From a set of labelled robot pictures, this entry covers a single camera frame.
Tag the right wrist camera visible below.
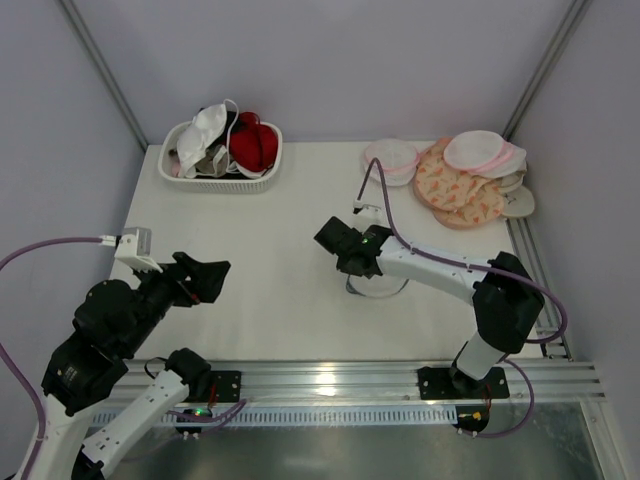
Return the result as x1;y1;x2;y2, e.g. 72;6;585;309
352;199;383;218

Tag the red bra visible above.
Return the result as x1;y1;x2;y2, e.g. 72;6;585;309
230;112;279;174

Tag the purple cable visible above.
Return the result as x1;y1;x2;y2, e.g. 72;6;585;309
357;158;569;440
0;235;249;480

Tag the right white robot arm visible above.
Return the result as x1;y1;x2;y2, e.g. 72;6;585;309
314;216;545;399

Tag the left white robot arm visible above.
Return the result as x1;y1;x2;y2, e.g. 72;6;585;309
16;252;231;479

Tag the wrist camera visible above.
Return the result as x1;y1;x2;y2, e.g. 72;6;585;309
352;199;383;218
114;227;162;272

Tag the grey bra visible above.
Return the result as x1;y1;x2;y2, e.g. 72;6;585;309
169;145;239;179

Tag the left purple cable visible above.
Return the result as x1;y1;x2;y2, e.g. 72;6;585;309
0;235;249;480

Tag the white satin bra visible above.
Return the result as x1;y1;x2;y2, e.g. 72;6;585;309
176;99;239;178

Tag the beige laundry bag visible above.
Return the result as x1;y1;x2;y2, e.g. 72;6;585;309
498;171;536;219

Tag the orange patterned laundry bag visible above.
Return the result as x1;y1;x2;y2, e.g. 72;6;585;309
413;137;505;230

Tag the white plastic basket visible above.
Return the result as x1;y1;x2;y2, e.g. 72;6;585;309
157;121;284;194

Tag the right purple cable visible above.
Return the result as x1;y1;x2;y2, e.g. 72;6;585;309
357;158;569;440

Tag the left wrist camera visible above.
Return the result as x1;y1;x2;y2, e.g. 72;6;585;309
114;227;162;272

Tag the aluminium mounting rail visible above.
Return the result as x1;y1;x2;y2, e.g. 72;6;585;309
211;359;605;403

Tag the pink trimmed mesh bag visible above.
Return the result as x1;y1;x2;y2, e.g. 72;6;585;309
361;139;419;187

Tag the white cable duct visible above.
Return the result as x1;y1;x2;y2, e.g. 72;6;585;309
94;403;494;429

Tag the white pink mesh bag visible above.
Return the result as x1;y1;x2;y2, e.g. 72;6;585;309
443;130;527;179

